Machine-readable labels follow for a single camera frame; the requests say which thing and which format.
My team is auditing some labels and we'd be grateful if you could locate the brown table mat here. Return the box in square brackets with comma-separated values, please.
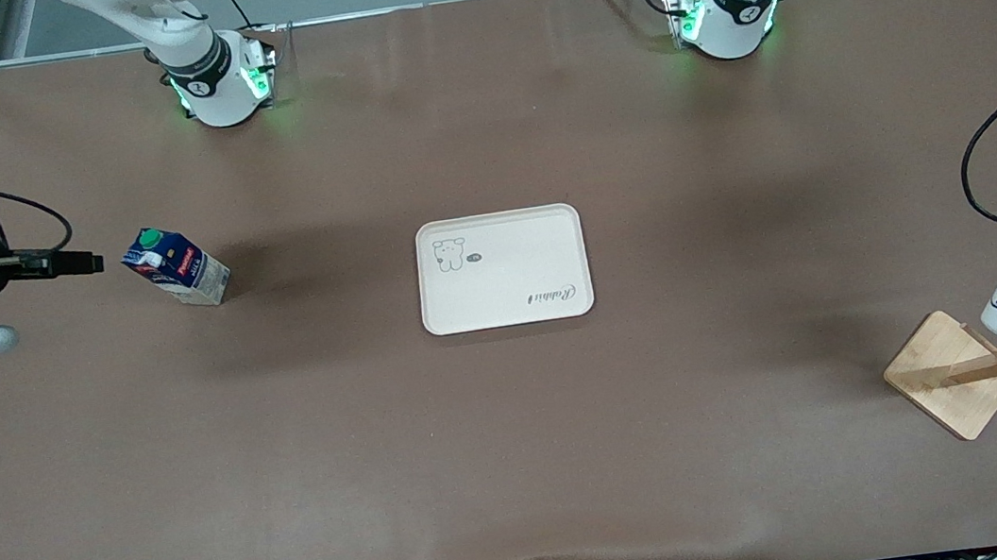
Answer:
[0, 0, 997, 560]

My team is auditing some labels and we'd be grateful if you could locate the blue white milk carton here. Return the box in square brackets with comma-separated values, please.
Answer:
[120, 215, 237, 317]

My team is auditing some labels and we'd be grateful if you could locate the black right arm base cable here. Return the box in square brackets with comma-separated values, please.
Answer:
[210, 0, 297, 63]

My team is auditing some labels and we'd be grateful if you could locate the beige rectangular tray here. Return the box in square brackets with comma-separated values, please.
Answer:
[410, 200, 599, 339]

